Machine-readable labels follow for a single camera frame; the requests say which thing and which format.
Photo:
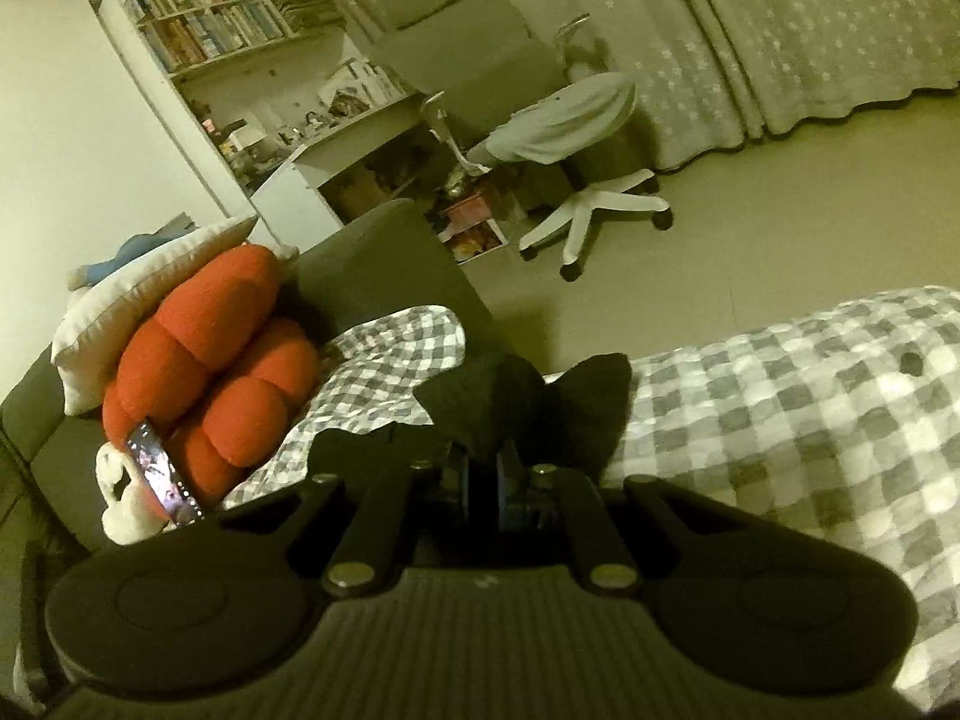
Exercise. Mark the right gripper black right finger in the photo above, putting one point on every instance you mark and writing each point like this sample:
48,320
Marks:
610,541

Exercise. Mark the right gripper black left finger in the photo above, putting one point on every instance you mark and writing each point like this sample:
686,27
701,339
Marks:
353,523

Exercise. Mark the black garment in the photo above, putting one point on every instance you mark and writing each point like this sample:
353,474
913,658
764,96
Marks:
489,405

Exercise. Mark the black smartphone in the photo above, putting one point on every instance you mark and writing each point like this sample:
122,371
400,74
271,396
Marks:
162,477

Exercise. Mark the orange flower cushion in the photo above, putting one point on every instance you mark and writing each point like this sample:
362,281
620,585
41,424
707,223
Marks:
217,372

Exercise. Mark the grey white checkered quilt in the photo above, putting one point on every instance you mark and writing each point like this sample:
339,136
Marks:
843,424

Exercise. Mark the cream white pillow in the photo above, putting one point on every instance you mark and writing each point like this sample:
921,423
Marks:
96,328

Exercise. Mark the white desk with shelves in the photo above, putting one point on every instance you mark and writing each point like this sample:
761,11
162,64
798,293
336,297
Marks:
278,107

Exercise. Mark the grey white office chair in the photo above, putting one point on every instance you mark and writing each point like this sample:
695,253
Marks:
494,93

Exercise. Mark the grey star curtain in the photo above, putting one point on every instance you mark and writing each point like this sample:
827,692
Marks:
714,73

